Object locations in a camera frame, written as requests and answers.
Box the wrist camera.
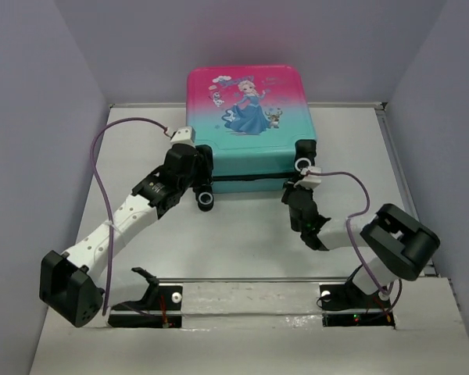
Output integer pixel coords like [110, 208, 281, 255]
[164, 126, 195, 147]
[295, 166, 322, 191]

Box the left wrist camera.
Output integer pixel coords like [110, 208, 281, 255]
[164, 126, 195, 147]

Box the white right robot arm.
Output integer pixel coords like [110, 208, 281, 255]
[281, 187, 441, 306]

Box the pink and teal suitcase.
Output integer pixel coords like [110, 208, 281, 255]
[186, 65, 317, 211]

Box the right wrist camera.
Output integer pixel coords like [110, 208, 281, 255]
[295, 166, 322, 191]

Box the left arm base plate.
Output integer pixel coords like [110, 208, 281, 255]
[107, 267, 183, 329]

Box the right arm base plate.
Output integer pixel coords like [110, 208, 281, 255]
[316, 284, 396, 328]

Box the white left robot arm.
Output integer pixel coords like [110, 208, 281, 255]
[39, 144, 213, 327]

